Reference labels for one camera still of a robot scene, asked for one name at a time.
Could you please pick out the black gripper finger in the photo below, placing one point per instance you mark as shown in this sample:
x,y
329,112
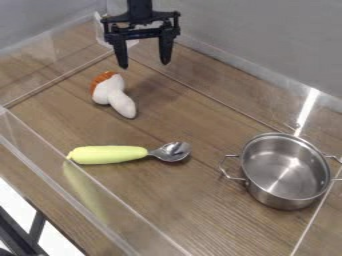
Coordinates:
x,y
121,52
166,44

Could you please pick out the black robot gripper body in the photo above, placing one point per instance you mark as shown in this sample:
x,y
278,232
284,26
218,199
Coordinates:
x,y
142,22

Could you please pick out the white orange plush mushroom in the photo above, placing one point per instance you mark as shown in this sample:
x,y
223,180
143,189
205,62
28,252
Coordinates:
x,y
107,92

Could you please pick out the silver metal pot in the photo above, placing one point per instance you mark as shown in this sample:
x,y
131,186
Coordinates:
x,y
284,170

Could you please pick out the black metal table leg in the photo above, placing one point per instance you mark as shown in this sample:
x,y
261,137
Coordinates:
x,y
22,242

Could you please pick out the clear acrylic corner bracket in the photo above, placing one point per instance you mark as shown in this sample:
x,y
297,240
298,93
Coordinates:
x,y
99,32

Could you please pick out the yellow handled metal spoon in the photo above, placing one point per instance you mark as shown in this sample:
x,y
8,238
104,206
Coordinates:
x,y
95,155

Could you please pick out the clear acrylic enclosure wall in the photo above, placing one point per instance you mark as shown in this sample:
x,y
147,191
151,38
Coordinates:
x,y
149,207

